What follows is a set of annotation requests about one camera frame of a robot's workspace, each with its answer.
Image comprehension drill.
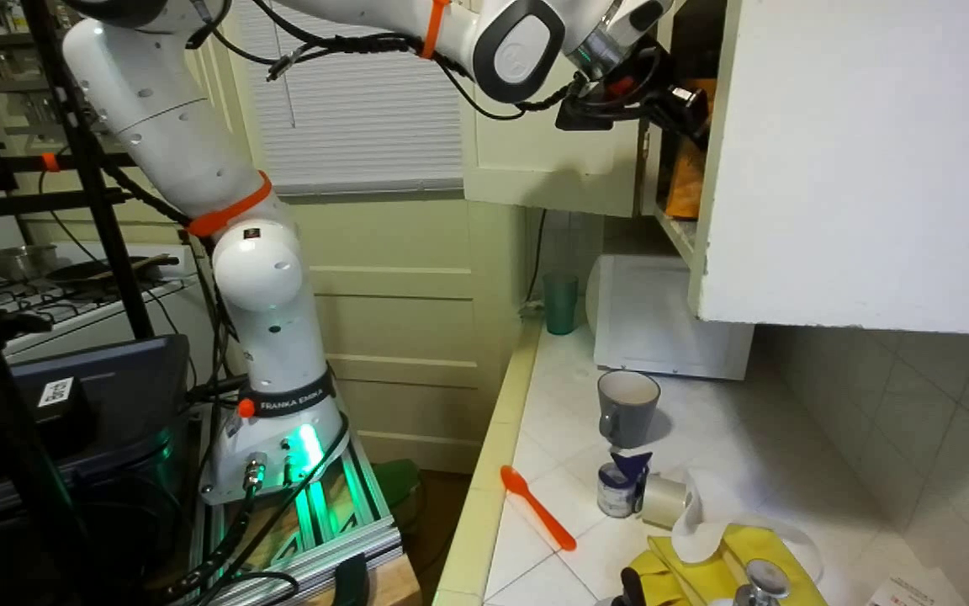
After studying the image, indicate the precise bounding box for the round metal lid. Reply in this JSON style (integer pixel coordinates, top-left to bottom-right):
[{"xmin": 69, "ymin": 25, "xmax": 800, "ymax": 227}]
[{"xmin": 733, "ymin": 558, "xmax": 793, "ymax": 606}]

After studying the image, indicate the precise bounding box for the black computer case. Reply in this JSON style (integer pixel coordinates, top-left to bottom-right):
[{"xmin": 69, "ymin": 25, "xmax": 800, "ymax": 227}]
[{"xmin": 0, "ymin": 334, "xmax": 191, "ymax": 531}]

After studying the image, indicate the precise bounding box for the white window blind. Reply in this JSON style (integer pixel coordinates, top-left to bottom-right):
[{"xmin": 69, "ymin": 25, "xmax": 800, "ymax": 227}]
[{"xmin": 230, "ymin": 31, "xmax": 473, "ymax": 200}]

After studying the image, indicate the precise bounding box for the orange plastic spoon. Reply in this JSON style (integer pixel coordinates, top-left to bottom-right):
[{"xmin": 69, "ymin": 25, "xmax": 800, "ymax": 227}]
[{"xmin": 499, "ymin": 462, "xmax": 583, "ymax": 555}]

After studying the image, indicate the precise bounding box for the blue white can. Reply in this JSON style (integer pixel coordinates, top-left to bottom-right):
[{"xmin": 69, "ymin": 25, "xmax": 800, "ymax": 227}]
[{"xmin": 596, "ymin": 445, "xmax": 660, "ymax": 521}]

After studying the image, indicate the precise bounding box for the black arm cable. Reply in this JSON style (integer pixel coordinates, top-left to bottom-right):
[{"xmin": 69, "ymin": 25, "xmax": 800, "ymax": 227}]
[{"xmin": 187, "ymin": 0, "xmax": 579, "ymax": 127}]

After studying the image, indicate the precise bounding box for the cluttered grey rack shelf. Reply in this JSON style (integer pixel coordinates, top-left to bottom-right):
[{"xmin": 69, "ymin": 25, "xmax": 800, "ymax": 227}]
[{"xmin": 0, "ymin": 240, "xmax": 191, "ymax": 341}]

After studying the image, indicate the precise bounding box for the white plastic cup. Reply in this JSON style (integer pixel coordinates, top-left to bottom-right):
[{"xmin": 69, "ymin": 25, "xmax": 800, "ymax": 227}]
[{"xmin": 670, "ymin": 493, "xmax": 733, "ymax": 566}]

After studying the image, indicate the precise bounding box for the green plastic bin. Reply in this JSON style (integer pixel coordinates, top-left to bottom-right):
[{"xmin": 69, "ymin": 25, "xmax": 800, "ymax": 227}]
[{"xmin": 377, "ymin": 456, "xmax": 429, "ymax": 526}]

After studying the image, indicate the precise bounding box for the black metal rack frame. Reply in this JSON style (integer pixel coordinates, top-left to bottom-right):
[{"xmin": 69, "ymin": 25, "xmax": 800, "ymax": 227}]
[{"xmin": 0, "ymin": 0, "xmax": 191, "ymax": 606}]

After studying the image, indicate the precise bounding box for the small black object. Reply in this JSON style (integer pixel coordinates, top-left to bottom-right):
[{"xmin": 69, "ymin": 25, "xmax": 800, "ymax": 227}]
[{"xmin": 617, "ymin": 566, "xmax": 652, "ymax": 606}]

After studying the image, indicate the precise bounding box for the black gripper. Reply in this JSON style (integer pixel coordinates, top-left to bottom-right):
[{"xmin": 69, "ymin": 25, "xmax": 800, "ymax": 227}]
[{"xmin": 557, "ymin": 41, "xmax": 714, "ymax": 144}]

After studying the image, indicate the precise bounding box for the clear glass bowl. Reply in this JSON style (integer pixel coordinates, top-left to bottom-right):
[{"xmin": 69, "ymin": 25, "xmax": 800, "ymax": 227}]
[{"xmin": 770, "ymin": 517, "xmax": 833, "ymax": 582}]

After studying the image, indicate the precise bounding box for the grey mug cream inside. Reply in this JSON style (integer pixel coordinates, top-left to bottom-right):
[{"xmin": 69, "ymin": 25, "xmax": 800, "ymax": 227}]
[{"xmin": 596, "ymin": 368, "xmax": 679, "ymax": 452}]

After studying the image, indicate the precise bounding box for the white wall cabinet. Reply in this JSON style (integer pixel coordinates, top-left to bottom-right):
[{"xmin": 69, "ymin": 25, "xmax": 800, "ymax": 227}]
[{"xmin": 641, "ymin": 0, "xmax": 969, "ymax": 341}]

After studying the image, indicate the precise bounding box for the green glass tumbler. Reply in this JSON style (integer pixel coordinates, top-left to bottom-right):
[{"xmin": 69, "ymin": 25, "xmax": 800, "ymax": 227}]
[{"xmin": 542, "ymin": 273, "xmax": 583, "ymax": 338}]

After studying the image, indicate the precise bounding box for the silver tape roll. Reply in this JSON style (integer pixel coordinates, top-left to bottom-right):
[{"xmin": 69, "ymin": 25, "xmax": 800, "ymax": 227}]
[{"xmin": 641, "ymin": 469, "xmax": 699, "ymax": 531}]

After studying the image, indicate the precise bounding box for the aluminium robot base stand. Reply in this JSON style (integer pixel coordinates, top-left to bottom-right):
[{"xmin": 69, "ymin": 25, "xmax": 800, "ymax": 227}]
[{"xmin": 187, "ymin": 434, "xmax": 426, "ymax": 606}]

